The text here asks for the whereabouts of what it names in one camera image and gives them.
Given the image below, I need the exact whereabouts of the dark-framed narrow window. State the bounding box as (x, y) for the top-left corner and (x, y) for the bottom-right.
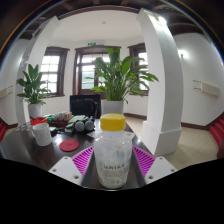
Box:
(127, 42), (150, 97)

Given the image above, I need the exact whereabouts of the dark wooden double door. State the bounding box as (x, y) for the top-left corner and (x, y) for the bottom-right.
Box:
(72, 45), (122, 97)

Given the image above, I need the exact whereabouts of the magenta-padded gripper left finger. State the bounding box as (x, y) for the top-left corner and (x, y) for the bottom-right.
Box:
(48, 145), (100, 190)

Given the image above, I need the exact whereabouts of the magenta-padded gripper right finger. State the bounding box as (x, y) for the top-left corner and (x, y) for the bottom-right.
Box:
(131, 144), (178, 189)

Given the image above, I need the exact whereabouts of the black office chair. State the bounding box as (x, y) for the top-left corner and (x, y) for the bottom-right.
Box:
(69, 93), (102, 120)

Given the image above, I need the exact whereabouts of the small leafy plant white pot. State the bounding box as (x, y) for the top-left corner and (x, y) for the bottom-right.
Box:
(16, 63), (52, 120)

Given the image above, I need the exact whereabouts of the clear bottle with yellow cap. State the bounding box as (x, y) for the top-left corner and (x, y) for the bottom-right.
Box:
(93, 113), (134, 190)

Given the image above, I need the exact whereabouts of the flat round red coaster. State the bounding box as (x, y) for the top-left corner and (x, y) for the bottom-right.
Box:
(58, 139), (80, 153)

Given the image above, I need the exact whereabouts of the white wall radiator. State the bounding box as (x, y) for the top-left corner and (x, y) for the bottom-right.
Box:
(0, 84), (16, 100)
(192, 79), (221, 98)

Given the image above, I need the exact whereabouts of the white speckled mug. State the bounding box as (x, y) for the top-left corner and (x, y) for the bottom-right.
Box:
(31, 122), (54, 147)

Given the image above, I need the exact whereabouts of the grey-headed microphone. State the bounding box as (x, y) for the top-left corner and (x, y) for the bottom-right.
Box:
(74, 120), (86, 133)
(84, 118), (96, 131)

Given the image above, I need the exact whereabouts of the large leafy plant white pot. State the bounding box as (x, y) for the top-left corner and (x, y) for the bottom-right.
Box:
(87, 47), (160, 116)

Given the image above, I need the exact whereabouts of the dark-framed wide window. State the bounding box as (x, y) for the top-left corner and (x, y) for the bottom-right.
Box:
(39, 46), (71, 98)

